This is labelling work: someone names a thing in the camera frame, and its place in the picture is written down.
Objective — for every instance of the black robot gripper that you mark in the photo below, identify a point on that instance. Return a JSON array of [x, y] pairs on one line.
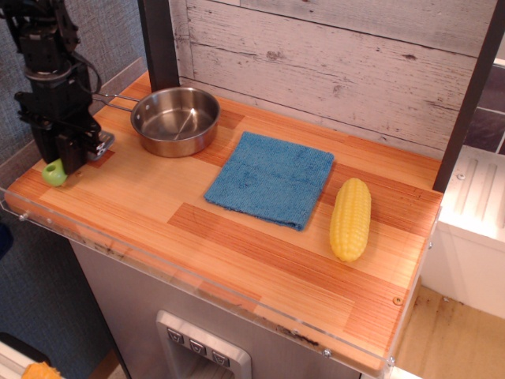
[[60, 120]]

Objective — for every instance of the green handled grey spatula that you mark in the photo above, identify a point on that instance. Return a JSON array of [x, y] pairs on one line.
[[54, 173]]

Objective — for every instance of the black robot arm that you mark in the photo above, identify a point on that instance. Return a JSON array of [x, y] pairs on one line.
[[47, 39]]

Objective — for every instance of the stainless steel pan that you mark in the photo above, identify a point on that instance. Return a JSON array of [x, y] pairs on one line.
[[172, 122]]

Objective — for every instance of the blue folded cloth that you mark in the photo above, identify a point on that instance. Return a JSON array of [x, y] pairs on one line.
[[272, 180]]

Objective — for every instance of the orange object bottom left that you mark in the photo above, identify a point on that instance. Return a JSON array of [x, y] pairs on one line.
[[40, 370]]

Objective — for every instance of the clear acrylic table guard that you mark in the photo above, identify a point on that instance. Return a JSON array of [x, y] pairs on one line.
[[213, 290]]

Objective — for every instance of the yellow plastic corn cob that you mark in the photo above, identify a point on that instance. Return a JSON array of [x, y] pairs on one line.
[[350, 220]]

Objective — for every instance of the white toy sink unit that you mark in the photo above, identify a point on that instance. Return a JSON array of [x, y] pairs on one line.
[[466, 259]]

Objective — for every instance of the dark left vertical post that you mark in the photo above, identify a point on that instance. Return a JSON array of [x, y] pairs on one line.
[[159, 43]]

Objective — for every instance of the dark vertical post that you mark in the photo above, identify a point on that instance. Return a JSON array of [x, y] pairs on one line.
[[159, 43], [471, 99]]

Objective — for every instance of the dark right vertical post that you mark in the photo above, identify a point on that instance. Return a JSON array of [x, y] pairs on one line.
[[471, 99]]

